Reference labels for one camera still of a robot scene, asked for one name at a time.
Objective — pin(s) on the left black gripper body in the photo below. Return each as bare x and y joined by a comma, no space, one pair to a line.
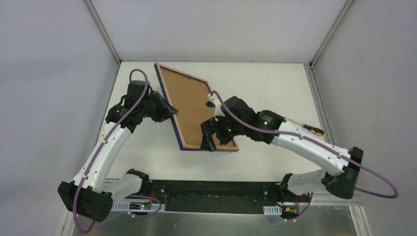
160,107

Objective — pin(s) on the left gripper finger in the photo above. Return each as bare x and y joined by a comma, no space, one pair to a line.
163,117
162,107

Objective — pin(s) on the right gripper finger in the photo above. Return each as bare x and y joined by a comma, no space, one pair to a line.
208,144
208,129

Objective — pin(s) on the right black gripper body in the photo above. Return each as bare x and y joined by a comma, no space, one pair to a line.
212,131

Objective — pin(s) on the wooden picture frame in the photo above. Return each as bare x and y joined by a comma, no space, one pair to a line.
188,94

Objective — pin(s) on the yellow black screwdriver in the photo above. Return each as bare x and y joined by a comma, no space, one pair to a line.
315,130

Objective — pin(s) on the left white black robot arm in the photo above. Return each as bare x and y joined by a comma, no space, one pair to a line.
88,194

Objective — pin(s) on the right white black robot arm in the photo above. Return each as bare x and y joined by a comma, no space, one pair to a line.
337,175

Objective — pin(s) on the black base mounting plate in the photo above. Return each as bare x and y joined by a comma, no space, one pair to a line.
218,196

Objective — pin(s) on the left green circuit board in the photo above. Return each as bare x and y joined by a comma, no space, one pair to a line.
140,206

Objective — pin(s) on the right orange connector board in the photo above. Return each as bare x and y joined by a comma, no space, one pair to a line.
290,212

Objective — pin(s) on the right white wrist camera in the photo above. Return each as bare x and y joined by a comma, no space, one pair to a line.
214,103

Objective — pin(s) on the right white slotted cable duct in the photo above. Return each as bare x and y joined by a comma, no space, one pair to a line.
272,210

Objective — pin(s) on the white slotted cable duct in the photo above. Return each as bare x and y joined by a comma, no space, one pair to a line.
272,210
123,206

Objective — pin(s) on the left white slotted cable duct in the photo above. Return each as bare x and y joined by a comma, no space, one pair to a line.
123,206

